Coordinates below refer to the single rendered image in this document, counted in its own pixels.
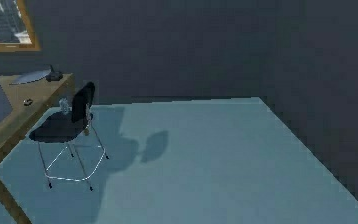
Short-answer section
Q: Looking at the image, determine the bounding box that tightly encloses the clear glass object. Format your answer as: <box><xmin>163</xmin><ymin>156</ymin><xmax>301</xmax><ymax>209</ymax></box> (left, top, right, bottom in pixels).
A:
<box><xmin>59</xmin><ymin>97</ymin><xmax>71</xmax><ymax>116</ymax></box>

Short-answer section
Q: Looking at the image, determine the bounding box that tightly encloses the grey flat oval dish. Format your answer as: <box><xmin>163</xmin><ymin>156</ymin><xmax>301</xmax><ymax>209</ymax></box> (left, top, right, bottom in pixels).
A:
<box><xmin>9</xmin><ymin>69</ymin><xmax>52</xmax><ymax>86</ymax></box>

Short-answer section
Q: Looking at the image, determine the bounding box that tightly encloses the small black desk object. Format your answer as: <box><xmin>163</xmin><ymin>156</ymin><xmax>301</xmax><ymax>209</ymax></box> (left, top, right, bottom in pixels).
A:
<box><xmin>45</xmin><ymin>64</ymin><xmax>64</xmax><ymax>83</ymax></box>

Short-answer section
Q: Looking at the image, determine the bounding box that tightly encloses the black chair with metal legs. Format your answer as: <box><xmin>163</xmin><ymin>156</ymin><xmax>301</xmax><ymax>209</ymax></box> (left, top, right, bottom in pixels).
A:
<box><xmin>28</xmin><ymin>81</ymin><xmax>110</xmax><ymax>192</ymax></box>

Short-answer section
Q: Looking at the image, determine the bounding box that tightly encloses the brown wooden desk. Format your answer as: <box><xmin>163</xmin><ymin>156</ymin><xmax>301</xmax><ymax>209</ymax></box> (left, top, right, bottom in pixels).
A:
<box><xmin>0</xmin><ymin>73</ymin><xmax>76</xmax><ymax>224</ymax></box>

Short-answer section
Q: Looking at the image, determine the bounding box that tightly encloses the wood framed wall picture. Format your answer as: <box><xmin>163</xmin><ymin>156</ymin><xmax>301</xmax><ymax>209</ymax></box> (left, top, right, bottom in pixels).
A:
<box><xmin>0</xmin><ymin>0</ymin><xmax>42</xmax><ymax>53</ymax></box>

